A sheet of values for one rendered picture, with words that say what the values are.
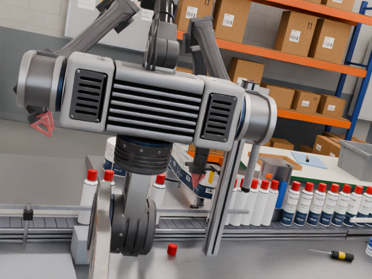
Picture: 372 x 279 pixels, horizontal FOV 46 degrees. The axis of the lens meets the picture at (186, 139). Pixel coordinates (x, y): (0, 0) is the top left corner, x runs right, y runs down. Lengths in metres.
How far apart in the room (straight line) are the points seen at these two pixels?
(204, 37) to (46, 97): 0.64
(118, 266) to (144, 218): 0.50
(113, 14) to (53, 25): 4.71
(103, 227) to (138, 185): 0.15
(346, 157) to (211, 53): 2.51
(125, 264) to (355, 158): 2.47
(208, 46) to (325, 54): 4.65
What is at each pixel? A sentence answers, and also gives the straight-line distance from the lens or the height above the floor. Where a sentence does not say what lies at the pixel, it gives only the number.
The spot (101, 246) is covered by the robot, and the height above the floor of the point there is 1.19.
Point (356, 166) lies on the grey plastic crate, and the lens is 3.64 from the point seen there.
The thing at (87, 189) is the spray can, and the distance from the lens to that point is 1.58.
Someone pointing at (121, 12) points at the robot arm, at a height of 1.64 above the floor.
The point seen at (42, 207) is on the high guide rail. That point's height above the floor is 0.96.
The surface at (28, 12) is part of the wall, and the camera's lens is 6.06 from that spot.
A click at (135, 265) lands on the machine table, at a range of 1.55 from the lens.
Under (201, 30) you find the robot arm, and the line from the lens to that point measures 1.46.
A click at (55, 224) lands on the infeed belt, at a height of 0.88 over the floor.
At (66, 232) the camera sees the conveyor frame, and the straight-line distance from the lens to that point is 1.61.
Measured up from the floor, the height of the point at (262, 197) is 1.02.
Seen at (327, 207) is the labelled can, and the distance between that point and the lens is 2.15.
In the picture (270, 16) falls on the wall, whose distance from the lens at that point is 6.44.
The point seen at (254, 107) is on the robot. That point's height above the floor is 1.49.
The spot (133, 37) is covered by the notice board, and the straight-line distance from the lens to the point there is 5.90.
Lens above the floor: 1.63
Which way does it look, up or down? 14 degrees down
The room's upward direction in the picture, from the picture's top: 12 degrees clockwise
